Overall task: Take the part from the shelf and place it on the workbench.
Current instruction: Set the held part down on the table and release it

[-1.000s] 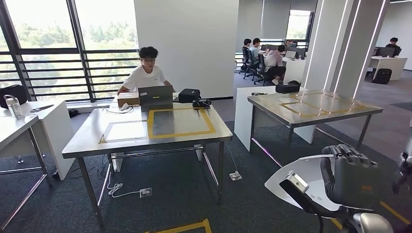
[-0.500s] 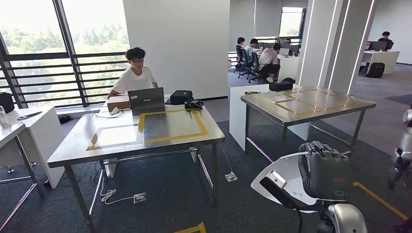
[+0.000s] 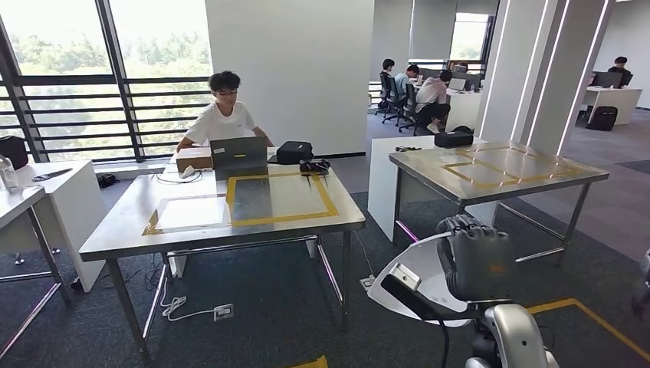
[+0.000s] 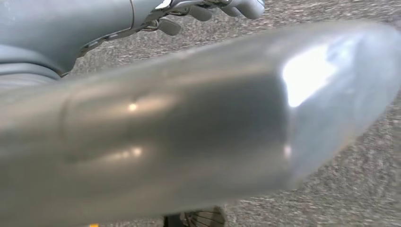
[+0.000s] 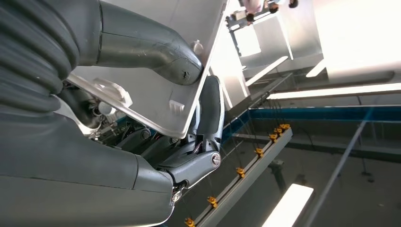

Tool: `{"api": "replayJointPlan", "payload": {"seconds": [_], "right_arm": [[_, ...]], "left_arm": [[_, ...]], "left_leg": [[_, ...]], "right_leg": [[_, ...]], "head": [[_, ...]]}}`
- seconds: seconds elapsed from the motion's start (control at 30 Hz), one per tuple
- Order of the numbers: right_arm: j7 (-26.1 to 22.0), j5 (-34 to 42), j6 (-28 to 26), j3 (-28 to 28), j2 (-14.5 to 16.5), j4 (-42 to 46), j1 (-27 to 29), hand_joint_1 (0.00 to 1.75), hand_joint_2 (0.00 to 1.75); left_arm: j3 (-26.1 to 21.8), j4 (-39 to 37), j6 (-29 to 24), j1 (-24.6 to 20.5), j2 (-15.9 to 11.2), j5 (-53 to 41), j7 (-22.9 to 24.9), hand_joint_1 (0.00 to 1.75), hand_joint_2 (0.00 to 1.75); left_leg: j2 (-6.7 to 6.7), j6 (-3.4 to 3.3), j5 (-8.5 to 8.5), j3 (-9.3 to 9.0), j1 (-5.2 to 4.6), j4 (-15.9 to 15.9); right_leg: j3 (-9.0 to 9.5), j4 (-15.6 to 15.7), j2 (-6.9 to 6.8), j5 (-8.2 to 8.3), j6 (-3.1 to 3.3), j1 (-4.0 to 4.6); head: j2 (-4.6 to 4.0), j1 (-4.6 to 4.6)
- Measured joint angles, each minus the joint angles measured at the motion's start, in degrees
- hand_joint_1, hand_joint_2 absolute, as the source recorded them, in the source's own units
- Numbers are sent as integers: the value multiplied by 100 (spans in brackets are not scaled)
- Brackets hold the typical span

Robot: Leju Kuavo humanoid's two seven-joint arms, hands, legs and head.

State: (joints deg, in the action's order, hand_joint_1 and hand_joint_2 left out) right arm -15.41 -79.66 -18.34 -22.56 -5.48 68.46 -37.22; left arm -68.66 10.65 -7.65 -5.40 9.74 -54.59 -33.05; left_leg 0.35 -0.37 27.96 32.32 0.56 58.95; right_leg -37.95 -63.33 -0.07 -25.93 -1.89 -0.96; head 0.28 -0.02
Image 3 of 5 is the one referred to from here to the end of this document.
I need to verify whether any person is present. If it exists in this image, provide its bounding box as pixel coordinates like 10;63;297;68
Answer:
175;70;276;154
415;69;454;135
376;57;397;112
393;64;421;105
607;55;635;89

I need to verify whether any black backpack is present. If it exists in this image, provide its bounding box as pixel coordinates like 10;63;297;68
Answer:
586;105;619;133

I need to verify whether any clear plastic bottle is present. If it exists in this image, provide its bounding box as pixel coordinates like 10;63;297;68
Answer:
0;154;20;192

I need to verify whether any black handheld controller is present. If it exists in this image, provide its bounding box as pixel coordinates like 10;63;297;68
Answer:
298;158;333;179

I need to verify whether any white table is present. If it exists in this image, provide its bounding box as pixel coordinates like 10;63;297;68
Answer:
14;159;109;294
366;133;502;243

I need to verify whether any white desk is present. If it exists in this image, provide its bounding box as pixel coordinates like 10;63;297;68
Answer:
445;87;484;133
580;85;644;127

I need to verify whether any cardboard box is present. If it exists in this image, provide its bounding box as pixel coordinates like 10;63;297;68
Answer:
174;146;214;174

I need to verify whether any white-topped steel-legged table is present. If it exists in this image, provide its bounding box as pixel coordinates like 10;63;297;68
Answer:
0;184;73;360

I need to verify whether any yellow tape frame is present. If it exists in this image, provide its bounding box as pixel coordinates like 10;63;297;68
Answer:
225;171;340;229

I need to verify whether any black bag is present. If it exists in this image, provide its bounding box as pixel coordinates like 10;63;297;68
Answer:
0;135;31;172

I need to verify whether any white power cable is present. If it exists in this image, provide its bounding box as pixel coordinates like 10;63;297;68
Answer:
159;264;220;323

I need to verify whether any black carrying case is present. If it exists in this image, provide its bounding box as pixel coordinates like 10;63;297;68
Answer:
433;130;474;150
275;140;315;166

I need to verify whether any grey laptop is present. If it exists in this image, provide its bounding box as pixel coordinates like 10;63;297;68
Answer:
208;135;270;173

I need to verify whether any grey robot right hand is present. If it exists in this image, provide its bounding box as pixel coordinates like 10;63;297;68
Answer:
436;213;517;304

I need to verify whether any white curved plastic part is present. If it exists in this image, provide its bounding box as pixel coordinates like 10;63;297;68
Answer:
366;231;476;329

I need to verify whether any steel workbench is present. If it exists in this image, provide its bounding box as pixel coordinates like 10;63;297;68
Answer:
78;162;368;368

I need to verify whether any black window railing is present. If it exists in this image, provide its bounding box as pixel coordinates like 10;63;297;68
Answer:
0;74;213;165

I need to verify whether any flat black tool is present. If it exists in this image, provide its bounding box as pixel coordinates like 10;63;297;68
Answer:
31;168;74;183

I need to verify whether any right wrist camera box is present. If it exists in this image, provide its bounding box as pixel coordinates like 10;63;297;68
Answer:
380;262;459;323

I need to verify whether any yellow floor tape marking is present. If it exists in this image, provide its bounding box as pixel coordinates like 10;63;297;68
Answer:
288;354;330;368
527;297;650;363

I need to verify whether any black computer monitor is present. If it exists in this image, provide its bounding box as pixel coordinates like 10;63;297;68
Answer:
591;71;624;90

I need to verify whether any steel table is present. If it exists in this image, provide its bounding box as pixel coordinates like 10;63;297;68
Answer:
388;140;611;266

